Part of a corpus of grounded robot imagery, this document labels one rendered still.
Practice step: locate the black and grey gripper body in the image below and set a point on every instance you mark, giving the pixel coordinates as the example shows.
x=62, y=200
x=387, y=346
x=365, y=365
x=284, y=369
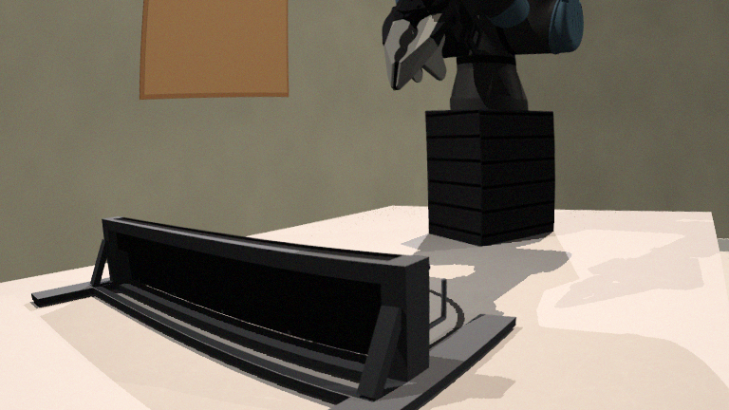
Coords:
x=456, y=41

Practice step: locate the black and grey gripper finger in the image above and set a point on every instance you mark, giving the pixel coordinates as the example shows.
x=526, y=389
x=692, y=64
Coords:
x=398, y=33
x=420, y=52

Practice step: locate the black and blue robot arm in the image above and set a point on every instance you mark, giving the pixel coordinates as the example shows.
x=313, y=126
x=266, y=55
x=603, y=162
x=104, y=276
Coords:
x=552, y=26

